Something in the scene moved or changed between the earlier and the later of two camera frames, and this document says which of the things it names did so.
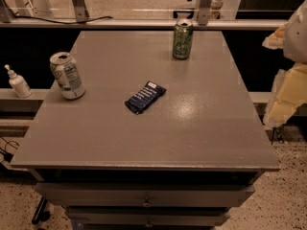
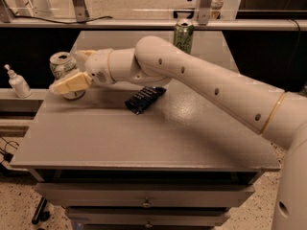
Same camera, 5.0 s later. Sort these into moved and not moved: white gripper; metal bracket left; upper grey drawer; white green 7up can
Moved: white gripper
Not moved: upper grey drawer; metal bracket left; white green 7up can
